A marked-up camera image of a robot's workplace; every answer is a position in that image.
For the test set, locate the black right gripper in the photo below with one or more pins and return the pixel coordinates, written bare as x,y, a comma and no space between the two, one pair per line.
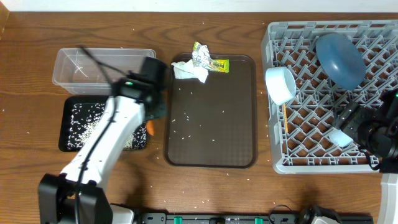
342,122

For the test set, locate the light blue cup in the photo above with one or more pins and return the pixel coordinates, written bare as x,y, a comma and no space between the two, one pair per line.
339,138

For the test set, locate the dark blue plate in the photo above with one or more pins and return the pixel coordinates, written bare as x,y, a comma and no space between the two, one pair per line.
341,60

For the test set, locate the wooden chopstick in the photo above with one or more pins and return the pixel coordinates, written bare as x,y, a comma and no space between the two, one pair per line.
285,118

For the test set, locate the light blue rice bowl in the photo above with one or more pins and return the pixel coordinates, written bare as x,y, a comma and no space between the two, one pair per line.
280,84

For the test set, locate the yellow green candy wrapper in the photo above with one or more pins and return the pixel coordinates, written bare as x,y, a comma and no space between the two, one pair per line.
219,65

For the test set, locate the aluminium foil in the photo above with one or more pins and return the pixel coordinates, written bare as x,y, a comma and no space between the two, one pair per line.
201,55

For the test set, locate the white napkin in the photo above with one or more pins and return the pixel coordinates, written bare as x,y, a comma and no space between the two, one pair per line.
186,70

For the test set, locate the orange carrot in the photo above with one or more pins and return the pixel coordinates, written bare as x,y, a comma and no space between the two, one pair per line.
150,128

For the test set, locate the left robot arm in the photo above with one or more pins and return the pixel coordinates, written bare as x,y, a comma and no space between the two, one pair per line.
77,194

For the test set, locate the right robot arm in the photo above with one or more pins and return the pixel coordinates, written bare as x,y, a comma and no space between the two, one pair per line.
375,132

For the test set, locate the grey plastic dishwasher rack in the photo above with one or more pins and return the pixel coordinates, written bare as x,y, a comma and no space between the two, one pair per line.
307,149

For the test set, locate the black waste tray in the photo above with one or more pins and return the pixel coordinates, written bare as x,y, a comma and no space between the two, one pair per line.
78,111

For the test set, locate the dark brown serving tray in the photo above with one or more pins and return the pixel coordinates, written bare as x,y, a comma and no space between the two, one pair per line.
214,124

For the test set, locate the spilled white rice pile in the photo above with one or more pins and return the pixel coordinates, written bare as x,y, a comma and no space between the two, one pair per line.
81,139

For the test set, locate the clear plastic bin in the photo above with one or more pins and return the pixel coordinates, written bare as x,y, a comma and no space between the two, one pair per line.
78,74

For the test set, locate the black rail at table edge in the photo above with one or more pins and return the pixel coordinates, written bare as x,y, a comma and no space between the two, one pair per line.
280,214

